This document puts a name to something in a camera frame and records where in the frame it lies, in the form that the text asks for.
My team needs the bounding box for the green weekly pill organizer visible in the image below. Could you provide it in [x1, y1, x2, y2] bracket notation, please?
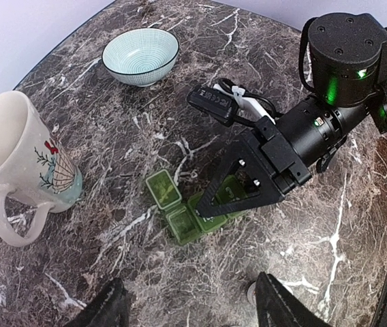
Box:
[145, 169, 244, 245]

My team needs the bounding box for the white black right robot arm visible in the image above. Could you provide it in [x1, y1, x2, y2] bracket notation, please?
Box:
[187, 12, 387, 218]

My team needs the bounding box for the white mug with coral pattern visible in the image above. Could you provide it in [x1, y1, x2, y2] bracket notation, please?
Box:
[0, 91, 82, 247]

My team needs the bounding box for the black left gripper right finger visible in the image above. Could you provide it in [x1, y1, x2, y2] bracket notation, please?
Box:
[255, 272, 330, 327]

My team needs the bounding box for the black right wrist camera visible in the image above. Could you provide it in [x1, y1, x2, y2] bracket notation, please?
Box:
[186, 85, 238, 127]

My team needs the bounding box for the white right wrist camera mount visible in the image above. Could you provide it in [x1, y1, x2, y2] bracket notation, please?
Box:
[213, 83, 273, 119]

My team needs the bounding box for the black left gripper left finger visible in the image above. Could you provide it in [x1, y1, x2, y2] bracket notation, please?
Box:
[66, 278, 129, 326]

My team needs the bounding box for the striped light blue bowl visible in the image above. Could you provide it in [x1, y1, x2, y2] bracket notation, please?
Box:
[102, 28, 180, 87]

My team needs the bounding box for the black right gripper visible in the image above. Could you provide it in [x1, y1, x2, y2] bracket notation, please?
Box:
[196, 116, 311, 217]

